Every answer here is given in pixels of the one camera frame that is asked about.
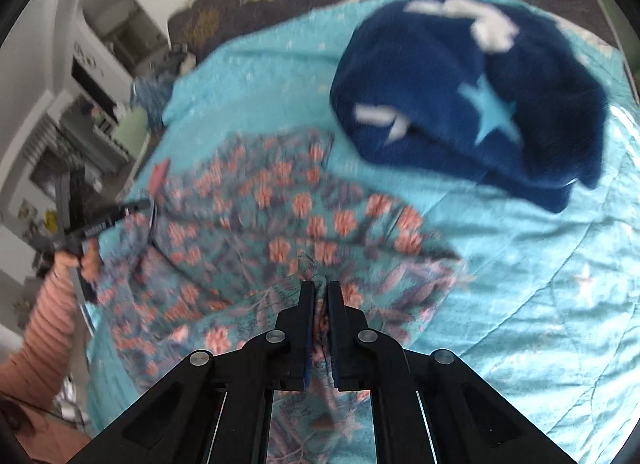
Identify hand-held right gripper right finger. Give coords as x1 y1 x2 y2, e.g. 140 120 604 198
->
327 280 571 464

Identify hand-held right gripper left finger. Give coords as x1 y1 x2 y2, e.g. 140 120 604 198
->
67 281 317 464

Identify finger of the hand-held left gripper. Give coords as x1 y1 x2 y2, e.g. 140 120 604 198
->
82 198 157 241

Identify floral long-sleeve shirt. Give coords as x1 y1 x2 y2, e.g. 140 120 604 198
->
87 126 466 464

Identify person's left forearm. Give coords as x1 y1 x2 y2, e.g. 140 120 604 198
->
0 269 88 455

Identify person's left hand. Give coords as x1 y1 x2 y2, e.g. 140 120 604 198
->
52 239 103 290

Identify salmon folded cloth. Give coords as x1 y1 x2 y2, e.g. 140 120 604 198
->
150 159 172 195

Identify green cushion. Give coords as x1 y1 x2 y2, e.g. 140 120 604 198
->
112 109 151 155

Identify blue jeans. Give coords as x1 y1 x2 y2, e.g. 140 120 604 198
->
131 75 173 127

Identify turquoise star quilt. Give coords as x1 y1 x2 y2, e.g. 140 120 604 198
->
85 0 640 464

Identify folded navy star blanket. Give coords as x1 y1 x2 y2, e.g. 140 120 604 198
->
330 0 608 215

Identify arched wall niche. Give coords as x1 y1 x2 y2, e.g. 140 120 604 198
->
80 0 171 80

